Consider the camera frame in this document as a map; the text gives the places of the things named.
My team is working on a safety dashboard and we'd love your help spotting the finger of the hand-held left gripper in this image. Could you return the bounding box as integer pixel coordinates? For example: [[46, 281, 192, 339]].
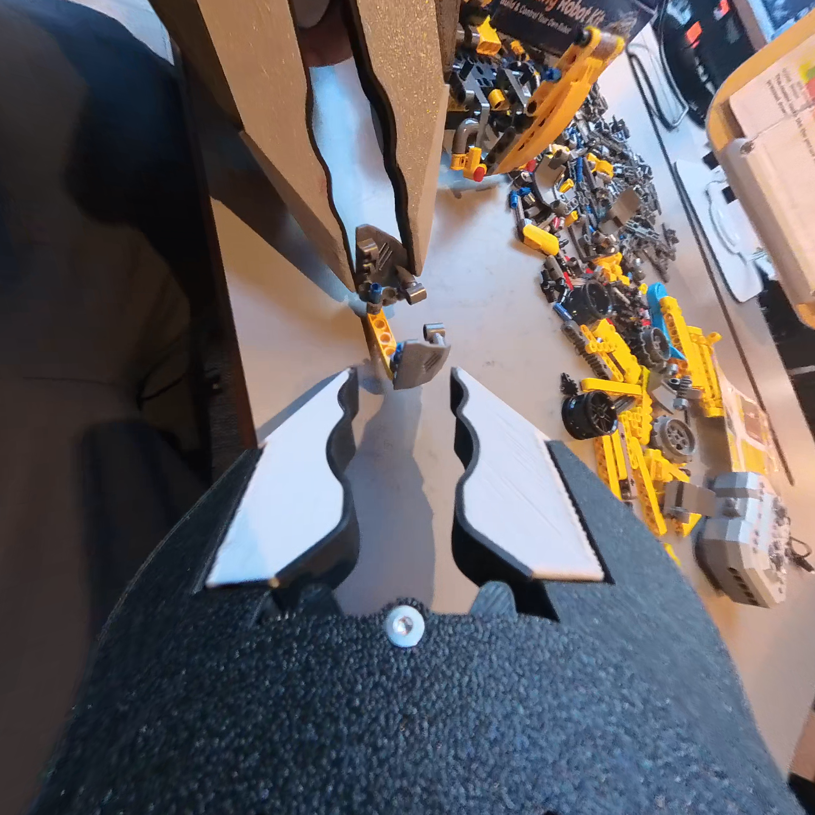
[[347, 0, 450, 278], [194, 0, 356, 292]]

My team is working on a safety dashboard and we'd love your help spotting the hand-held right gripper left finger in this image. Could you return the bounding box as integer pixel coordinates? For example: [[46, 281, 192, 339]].
[[204, 366, 361, 590]]

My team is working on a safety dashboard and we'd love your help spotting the yellow toy vehicle model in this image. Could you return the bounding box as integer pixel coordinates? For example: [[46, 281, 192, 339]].
[[446, 13, 628, 185]]

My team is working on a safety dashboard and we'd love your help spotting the grey toy wheel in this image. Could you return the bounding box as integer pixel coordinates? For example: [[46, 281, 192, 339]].
[[651, 415, 698, 461], [640, 326, 674, 370]]

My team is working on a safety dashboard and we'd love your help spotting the person's left hand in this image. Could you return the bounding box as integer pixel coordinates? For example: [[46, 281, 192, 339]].
[[296, 0, 354, 67]]

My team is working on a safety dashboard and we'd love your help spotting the dark blue robot kit box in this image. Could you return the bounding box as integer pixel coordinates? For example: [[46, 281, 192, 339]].
[[490, 0, 657, 55]]

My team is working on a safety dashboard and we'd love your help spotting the grey toy panel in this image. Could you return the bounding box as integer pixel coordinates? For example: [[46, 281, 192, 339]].
[[662, 479, 720, 520]]

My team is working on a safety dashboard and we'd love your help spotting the black spoked toy wheel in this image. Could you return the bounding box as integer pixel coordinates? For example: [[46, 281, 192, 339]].
[[562, 390, 618, 441]]

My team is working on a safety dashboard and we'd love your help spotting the black toy wheel rim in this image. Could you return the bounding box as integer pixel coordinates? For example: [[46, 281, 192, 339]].
[[565, 279, 615, 326]]

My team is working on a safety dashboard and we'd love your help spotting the tan cardboard box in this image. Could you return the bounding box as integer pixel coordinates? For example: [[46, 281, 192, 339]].
[[705, 28, 815, 329]]

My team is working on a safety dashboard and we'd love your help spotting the blue curved toy panel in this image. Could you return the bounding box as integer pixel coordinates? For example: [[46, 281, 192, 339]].
[[646, 283, 689, 364]]

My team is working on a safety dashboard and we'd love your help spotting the white monitor stand base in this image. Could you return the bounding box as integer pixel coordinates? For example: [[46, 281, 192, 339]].
[[675, 156, 765, 303]]

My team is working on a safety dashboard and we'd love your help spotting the short yellow toy beam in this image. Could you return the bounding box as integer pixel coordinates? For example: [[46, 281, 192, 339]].
[[364, 306, 399, 381]]

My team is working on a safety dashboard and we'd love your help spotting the grey desk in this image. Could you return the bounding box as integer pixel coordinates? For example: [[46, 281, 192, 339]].
[[210, 22, 815, 774]]

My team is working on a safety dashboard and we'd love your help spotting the grey toy plate with blue pins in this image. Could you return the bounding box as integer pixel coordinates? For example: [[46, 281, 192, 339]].
[[353, 223, 429, 308]]

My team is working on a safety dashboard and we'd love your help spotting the grey toy hub block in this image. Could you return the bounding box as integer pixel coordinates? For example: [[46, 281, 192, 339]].
[[693, 471, 793, 609]]

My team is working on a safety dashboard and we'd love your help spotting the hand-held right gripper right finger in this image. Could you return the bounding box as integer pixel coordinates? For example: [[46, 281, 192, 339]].
[[449, 366, 606, 583]]

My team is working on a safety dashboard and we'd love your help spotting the pile of small toy parts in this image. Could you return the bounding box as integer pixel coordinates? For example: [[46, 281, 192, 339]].
[[509, 89, 681, 319]]

